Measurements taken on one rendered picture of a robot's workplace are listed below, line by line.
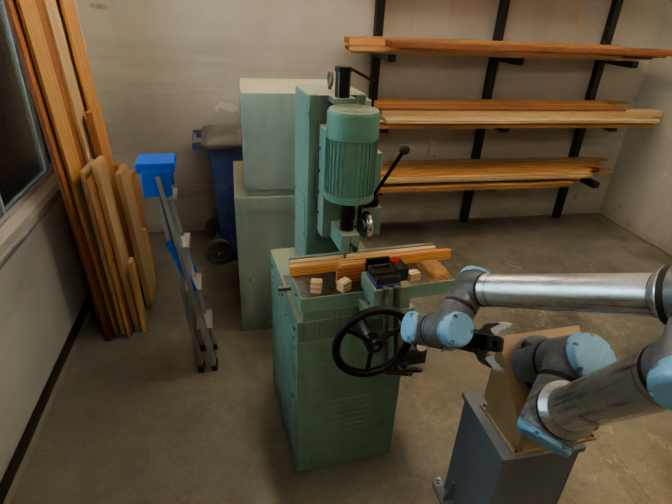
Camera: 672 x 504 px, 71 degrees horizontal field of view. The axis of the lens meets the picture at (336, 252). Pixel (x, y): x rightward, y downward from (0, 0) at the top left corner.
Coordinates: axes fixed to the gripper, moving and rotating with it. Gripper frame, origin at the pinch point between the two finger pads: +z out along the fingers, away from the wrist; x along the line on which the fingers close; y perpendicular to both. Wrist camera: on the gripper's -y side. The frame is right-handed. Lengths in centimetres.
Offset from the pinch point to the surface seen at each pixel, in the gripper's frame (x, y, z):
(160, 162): -47, 102, -112
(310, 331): 9, 47, -48
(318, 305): -1, 41, -49
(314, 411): 41, 66, -32
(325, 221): -32, 52, -49
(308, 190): -43, 57, -57
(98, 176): -41, 149, -138
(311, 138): -59, 47, -64
